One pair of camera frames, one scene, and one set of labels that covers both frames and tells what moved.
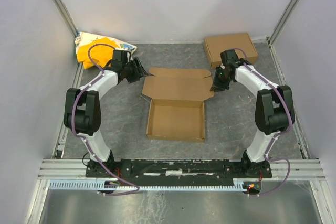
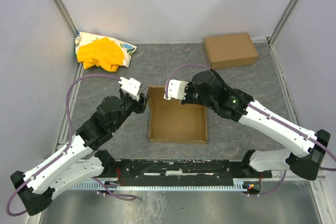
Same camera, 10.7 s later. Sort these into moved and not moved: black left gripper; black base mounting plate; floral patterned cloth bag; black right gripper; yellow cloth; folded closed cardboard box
Moved: black right gripper; black left gripper
Not moved: floral patterned cloth bag; folded closed cardboard box; yellow cloth; black base mounting plate
